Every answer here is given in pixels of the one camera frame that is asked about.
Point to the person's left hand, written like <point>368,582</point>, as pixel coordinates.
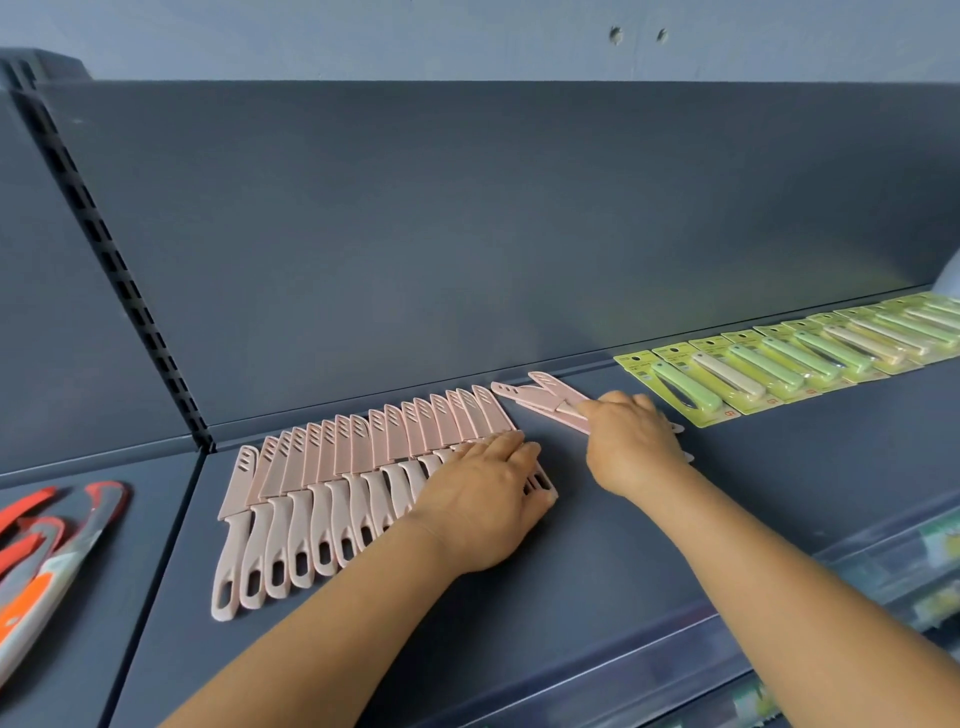
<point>480,510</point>

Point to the person's right hand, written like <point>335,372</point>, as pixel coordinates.
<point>637,450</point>

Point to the person's right thumb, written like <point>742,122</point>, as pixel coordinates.
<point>592,414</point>

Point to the person's left thumb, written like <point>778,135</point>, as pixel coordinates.
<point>541,506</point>

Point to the pink sheathed fruit knife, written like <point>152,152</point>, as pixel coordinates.
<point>536,405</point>
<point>555,384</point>

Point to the person's right forearm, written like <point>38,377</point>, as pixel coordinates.
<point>780,600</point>

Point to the person's left forearm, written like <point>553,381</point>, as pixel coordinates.
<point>330,637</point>

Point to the dark grey shelf unit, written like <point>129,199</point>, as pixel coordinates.
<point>480,262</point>

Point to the row of green carded peelers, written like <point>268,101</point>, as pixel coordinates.
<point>795,356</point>

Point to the row of pink knives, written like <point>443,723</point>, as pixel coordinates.
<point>330,495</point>

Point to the green yellow packaged goods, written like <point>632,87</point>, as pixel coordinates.
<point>937,570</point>

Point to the slotted shelf upright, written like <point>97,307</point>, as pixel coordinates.
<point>112,262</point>

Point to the clear shelf price rail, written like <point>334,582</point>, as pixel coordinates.
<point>750,660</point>

